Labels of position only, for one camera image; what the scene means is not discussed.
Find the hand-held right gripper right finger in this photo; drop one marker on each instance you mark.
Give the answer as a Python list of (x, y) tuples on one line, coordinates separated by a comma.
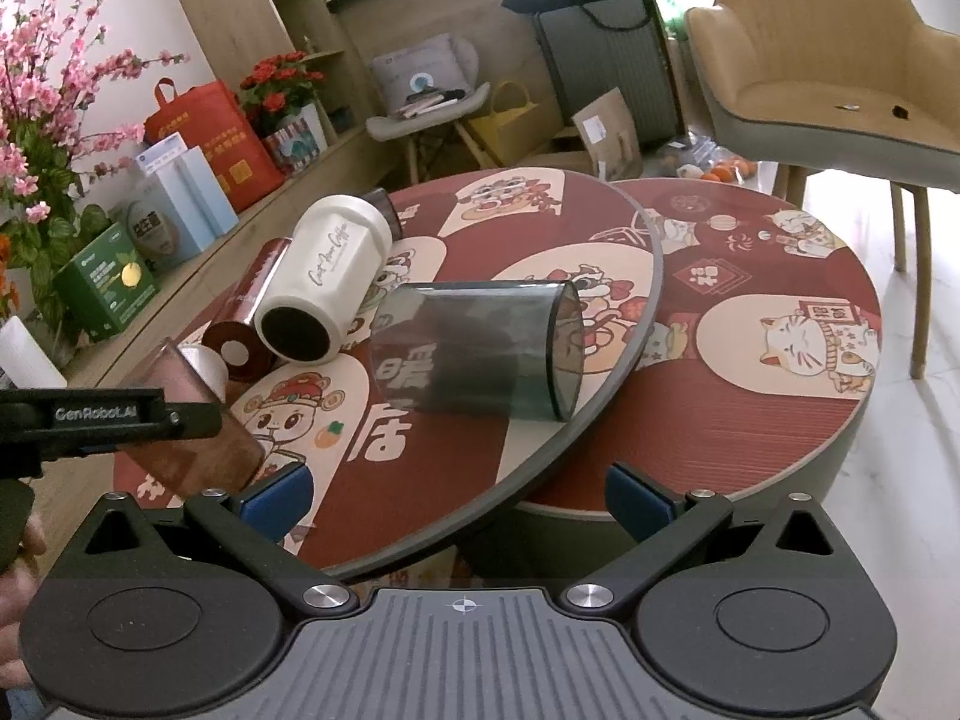
[(637, 501)]

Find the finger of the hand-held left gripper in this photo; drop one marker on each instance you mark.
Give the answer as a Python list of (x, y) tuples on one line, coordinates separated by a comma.
[(195, 421)]

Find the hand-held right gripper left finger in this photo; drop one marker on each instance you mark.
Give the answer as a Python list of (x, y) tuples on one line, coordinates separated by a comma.
[(279, 501)]

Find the brown transparent cup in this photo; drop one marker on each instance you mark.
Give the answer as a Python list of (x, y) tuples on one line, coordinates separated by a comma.
[(210, 465)]

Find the grey transparent cup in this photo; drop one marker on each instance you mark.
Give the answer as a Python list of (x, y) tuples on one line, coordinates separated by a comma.
[(465, 349)]

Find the brown metallic cup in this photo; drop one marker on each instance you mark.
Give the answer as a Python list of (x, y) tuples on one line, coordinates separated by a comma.
[(251, 292)]

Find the white cup with brown lid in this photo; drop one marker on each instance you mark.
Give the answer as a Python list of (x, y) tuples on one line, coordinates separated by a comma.
[(330, 270)]

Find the person's left hand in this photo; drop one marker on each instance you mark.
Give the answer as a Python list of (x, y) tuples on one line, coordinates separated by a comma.
[(15, 607)]

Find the white roll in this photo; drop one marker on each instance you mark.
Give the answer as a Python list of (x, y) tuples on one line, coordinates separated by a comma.
[(26, 356)]

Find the green box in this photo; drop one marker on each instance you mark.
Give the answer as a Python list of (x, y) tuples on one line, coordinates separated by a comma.
[(105, 285)]

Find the round printed table grey base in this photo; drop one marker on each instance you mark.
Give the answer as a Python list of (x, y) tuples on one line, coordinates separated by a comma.
[(750, 420)]

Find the round printed table dark rim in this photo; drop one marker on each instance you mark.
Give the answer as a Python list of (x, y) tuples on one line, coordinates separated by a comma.
[(465, 472)]

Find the green leafy plant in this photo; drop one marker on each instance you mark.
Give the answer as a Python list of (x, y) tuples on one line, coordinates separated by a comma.
[(45, 240)]

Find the round tin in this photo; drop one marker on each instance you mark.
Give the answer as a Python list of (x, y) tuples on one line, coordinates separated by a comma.
[(150, 236)]

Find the white and blue box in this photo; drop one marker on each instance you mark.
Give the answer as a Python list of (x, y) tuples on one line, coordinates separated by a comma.
[(187, 187)]

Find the red tote bag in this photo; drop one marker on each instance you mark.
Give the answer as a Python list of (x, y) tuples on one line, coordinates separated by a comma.
[(217, 142)]

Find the striped gift box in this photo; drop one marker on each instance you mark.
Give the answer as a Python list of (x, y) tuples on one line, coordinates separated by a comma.
[(300, 142)]

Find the pink blossom branches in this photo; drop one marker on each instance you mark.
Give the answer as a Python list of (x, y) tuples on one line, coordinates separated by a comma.
[(67, 82)]

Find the pile of oranges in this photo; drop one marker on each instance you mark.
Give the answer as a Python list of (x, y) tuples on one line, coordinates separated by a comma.
[(720, 169)]

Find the red flower plant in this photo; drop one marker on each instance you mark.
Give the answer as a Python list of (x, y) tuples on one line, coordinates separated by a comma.
[(281, 86)]

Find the cardboard box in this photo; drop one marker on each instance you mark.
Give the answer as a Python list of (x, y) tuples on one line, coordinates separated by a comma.
[(611, 135)]

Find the white chair wooden legs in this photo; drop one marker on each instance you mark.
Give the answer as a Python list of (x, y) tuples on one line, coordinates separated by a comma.
[(420, 131)]

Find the yellow bag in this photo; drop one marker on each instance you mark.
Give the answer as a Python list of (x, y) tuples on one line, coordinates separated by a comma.
[(517, 131)]

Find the stack of books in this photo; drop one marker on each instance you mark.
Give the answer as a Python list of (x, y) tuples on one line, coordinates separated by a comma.
[(431, 103)]

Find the wooden shelf unit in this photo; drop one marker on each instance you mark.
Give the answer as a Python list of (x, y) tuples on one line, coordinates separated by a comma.
[(247, 7)]

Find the grey printed cushion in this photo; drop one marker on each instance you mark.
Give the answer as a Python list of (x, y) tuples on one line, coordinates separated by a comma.
[(424, 71)]

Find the beige armchair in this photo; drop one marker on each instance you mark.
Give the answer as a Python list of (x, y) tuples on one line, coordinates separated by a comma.
[(810, 82)]

